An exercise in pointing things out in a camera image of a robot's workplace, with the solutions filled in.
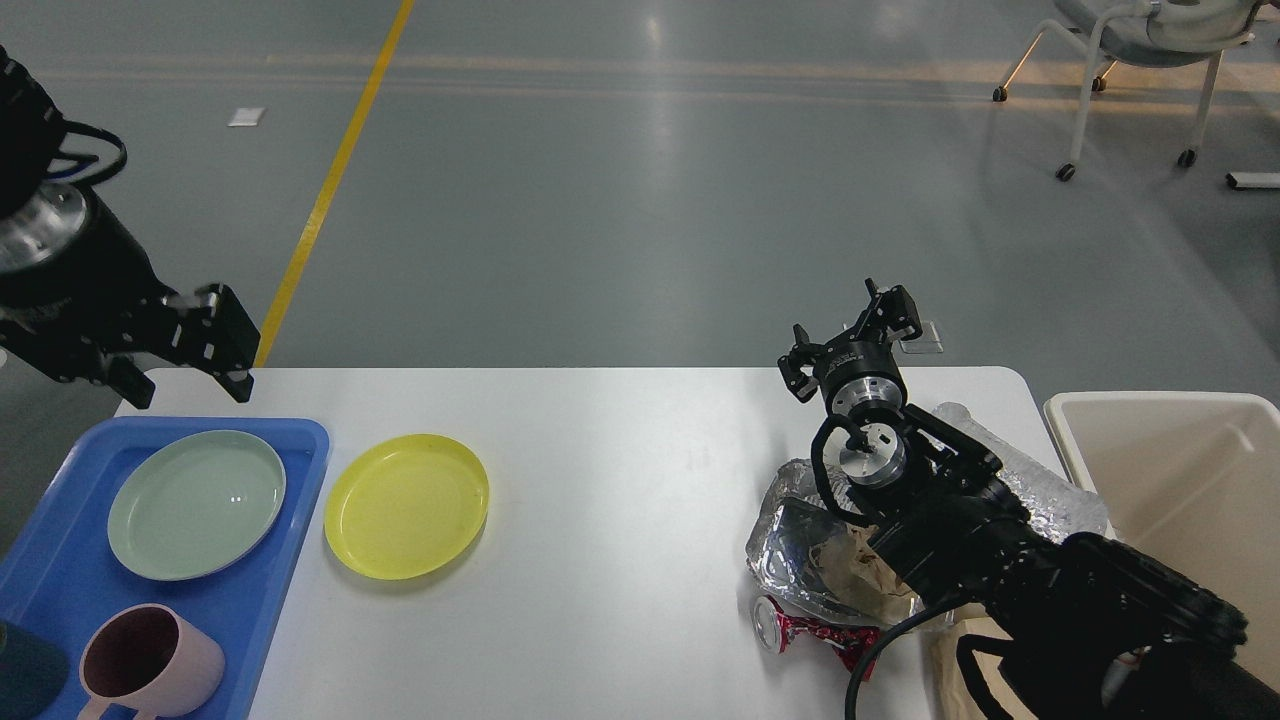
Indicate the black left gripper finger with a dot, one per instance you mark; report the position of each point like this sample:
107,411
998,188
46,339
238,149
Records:
122,374
210,331

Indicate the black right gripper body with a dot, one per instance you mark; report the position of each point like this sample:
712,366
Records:
857,373

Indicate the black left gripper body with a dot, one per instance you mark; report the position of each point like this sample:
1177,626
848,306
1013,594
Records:
70,271

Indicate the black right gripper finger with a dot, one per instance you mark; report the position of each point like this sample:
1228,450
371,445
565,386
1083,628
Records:
890,316
798,365

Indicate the yellow plastic plate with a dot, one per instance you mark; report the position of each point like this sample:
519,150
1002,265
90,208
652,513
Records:
407,507

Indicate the pink mug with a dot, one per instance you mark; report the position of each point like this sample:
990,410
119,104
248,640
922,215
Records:
148,658

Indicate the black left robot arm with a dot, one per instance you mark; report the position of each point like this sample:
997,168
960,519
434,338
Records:
41,146

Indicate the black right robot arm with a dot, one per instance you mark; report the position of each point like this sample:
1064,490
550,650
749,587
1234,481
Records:
1093,628

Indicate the floor outlet plate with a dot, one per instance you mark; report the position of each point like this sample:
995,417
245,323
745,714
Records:
928,341

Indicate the pale green plate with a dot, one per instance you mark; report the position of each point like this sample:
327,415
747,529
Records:
197,506

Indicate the crumpled silver foil wrapper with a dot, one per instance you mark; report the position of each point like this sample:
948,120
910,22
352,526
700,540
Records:
803,555

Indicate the blue plastic tray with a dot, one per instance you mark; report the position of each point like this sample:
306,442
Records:
61,581

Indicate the crushed red can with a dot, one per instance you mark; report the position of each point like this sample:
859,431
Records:
776,630

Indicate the brown paper bag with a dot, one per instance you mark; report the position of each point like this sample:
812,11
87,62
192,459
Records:
956,701

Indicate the beige plastic bin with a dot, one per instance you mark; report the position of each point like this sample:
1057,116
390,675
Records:
1192,479

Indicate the white office chair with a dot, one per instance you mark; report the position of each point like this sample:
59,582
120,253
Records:
1143,34

